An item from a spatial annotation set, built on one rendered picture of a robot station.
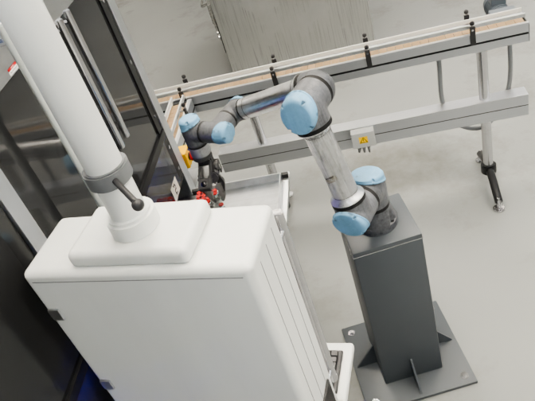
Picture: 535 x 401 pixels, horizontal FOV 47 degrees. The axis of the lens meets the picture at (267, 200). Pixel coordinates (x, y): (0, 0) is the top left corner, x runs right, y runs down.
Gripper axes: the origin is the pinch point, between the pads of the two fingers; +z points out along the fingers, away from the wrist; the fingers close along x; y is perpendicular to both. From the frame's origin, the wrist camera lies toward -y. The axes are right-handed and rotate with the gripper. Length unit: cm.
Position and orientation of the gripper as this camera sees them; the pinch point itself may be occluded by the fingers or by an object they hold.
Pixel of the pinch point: (218, 200)
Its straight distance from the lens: 229.1
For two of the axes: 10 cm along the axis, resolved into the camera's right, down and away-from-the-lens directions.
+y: 0.6, -6.3, 7.7
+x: -9.6, 1.7, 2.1
